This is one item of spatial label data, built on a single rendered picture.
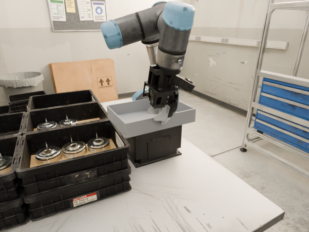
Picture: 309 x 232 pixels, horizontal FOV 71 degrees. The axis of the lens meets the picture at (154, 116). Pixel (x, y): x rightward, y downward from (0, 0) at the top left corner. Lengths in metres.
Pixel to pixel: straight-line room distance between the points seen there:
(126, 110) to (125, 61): 3.45
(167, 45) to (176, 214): 0.63
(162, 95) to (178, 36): 0.16
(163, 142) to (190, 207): 0.36
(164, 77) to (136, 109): 0.32
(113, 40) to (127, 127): 0.25
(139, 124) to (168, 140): 0.48
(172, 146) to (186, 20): 0.77
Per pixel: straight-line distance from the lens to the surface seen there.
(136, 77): 4.44
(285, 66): 3.33
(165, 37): 0.56
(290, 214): 2.16
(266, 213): 1.02
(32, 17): 3.97
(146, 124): 0.70
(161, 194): 1.00
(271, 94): 2.43
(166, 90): 0.62
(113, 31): 0.63
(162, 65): 0.58
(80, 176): 0.89
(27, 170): 0.85
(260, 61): 2.45
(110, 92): 4.03
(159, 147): 1.14
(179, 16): 0.54
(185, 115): 0.78
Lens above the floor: 1.38
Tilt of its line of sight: 23 degrees down
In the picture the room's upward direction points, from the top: straight up
